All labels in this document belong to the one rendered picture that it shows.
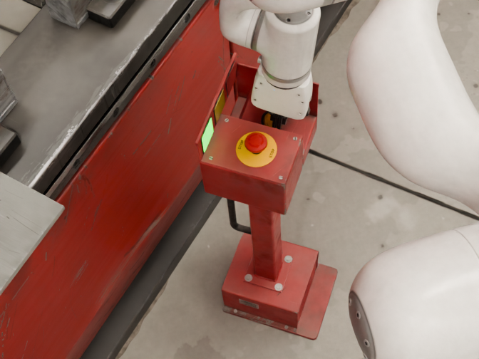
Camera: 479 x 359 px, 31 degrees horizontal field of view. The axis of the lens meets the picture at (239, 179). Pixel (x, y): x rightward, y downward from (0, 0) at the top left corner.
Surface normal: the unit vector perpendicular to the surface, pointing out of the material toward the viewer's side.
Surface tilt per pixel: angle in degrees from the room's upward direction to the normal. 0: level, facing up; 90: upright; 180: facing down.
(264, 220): 90
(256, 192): 90
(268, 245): 90
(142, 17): 0
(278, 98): 90
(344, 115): 0
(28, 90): 0
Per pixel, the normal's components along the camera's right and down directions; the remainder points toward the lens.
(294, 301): -0.04, -0.48
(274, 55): -0.52, 0.76
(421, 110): -0.32, -0.22
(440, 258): -0.16, -0.72
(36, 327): 0.86, 0.42
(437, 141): -0.40, 0.07
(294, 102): -0.25, 0.85
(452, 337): 0.09, 0.22
